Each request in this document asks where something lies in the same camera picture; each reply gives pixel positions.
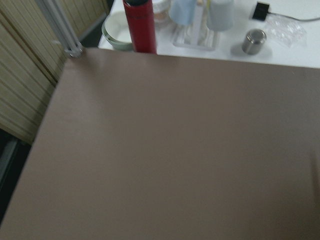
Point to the light blue cup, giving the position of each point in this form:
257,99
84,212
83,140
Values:
182,11

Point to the small steel cup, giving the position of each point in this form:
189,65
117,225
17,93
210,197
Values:
253,41

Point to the grey cup on tray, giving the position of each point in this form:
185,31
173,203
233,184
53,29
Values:
220,15

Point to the white bowl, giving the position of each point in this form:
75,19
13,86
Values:
115,30

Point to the red thermos bottle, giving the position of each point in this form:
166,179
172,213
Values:
140,19

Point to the small black square device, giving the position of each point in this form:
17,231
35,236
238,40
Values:
261,11

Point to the crumpled clear plastic wrap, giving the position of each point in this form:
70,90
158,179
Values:
288,33

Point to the aluminium frame post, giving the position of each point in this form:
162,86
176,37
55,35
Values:
59,23

